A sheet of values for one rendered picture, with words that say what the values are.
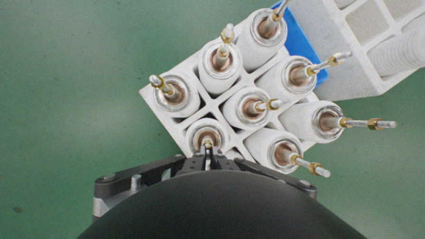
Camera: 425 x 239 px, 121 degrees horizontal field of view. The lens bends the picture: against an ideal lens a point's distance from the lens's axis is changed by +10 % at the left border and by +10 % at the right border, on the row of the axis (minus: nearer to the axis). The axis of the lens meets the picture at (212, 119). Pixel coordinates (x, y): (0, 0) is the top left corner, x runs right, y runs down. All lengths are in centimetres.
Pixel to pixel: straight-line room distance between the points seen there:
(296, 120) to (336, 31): 30
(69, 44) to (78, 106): 24
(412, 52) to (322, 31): 19
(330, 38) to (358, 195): 69
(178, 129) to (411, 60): 59
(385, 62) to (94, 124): 96
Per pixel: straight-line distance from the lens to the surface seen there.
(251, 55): 32
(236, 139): 33
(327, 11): 55
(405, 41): 57
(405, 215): 113
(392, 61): 58
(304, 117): 33
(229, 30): 19
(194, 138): 24
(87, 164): 70
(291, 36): 58
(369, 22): 67
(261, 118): 26
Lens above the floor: 49
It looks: 87 degrees down
